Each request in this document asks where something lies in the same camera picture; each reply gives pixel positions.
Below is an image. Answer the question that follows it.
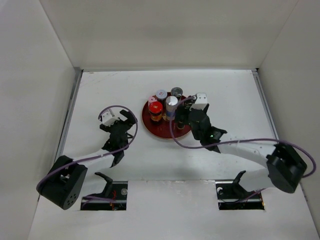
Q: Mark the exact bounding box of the red cap sauce jar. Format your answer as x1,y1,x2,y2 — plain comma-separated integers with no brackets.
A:
148,101,163,124

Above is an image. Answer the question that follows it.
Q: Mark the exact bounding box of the pink cap spice bottle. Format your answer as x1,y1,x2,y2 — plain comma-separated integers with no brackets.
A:
147,96,158,106

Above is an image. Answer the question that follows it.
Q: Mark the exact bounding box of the tall blue label salt bottle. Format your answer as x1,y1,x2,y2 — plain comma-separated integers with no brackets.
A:
165,96,178,121

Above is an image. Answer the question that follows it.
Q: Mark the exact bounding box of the clear dome cap bottle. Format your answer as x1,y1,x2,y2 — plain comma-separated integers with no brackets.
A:
170,86,183,101

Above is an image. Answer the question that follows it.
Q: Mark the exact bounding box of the dark jar white lid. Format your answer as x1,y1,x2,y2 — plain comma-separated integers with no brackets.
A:
155,89,168,103

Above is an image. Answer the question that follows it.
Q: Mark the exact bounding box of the small black cap spice bottle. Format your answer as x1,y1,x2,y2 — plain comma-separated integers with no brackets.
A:
176,120,185,130

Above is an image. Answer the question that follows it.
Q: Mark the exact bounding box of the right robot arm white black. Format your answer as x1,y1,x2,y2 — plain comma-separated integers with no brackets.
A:
175,105,307,198

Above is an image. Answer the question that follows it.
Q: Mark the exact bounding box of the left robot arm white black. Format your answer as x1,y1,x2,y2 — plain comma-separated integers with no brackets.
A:
36,105,138,210

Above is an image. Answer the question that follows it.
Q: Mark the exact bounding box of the red round tray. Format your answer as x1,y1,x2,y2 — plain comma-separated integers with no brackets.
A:
141,100,191,140

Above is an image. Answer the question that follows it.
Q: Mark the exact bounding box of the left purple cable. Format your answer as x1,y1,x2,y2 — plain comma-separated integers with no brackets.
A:
36,104,139,203

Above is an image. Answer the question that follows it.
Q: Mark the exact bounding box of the purple cable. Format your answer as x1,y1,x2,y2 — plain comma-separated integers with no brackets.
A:
36,104,139,203
169,96,316,203

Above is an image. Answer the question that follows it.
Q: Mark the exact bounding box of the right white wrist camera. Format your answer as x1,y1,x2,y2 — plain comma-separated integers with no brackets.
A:
190,92,208,111

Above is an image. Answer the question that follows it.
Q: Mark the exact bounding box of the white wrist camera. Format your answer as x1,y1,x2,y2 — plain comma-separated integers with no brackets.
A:
98,109,118,127
190,92,208,111

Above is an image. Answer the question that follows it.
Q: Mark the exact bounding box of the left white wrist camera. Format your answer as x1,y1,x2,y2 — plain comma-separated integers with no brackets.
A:
98,109,118,127

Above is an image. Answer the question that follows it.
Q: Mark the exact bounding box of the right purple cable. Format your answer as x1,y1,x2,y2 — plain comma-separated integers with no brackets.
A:
169,96,316,203

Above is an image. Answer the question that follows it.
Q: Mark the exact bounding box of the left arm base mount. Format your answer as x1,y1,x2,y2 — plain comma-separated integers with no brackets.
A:
80,172,129,211

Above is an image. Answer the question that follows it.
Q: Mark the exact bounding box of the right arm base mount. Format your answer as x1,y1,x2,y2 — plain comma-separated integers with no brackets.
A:
215,170,265,211

